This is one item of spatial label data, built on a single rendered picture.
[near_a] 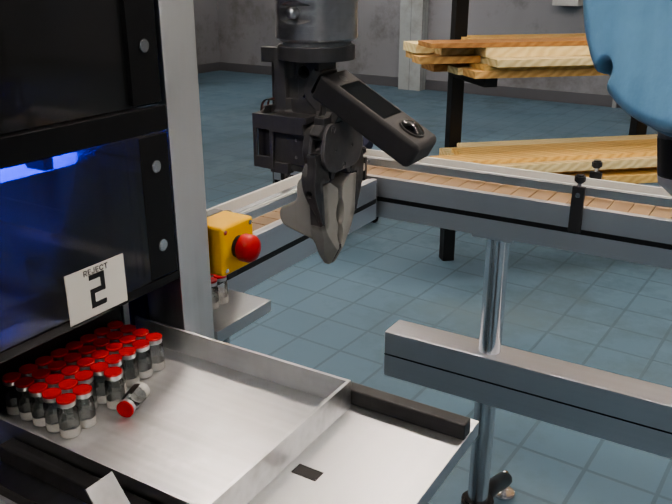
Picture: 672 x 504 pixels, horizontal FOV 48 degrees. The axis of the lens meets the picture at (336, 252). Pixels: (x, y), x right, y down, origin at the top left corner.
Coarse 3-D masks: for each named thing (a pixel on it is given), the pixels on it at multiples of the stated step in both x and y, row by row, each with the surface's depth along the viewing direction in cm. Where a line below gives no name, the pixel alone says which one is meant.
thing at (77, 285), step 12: (96, 264) 84; (108, 264) 86; (120, 264) 88; (72, 276) 82; (84, 276) 83; (108, 276) 86; (120, 276) 88; (72, 288) 82; (84, 288) 84; (108, 288) 87; (120, 288) 88; (72, 300) 82; (84, 300) 84; (96, 300) 85; (108, 300) 87; (120, 300) 89; (72, 312) 83; (84, 312) 84; (96, 312) 86; (72, 324) 83
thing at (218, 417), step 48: (192, 336) 98; (192, 384) 92; (240, 384) 92; (288, 384) 92; (336, 384) 88; (0, 432) 80; (48, 432) 83; (96, 432) 83; (144, 432) 83; (192, 432) 83; (240, 432) 83; (288, 432) 77; (144, 480) 70; (192, 480) 75; (240, 480) 70
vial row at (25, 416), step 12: (108, 336) 94; (120, 336) 94; (84, 348) 91; (96, 348) 92; (60, 360) 89; (72, 360) 89; (36, 372) 86; (48, 372) 86; (60, 372) 87; (24, 384) 83; (24, 396) 84; (24, 408) 84; (24, 420) 85
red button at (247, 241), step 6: (246, 234) 105; (240, 240) 104; (246, 240) 103; (252, 240) 104; (258, 240) 105; (240, 246) 103; (246, 246) 103; (252, 246) 104; (258, 246) 105; (240, 252) 103; (246, 252) 103; (252, 252) 104; (258, 252) 105; (240, 258) 104; (246, 258) 104; (252, 258) 104
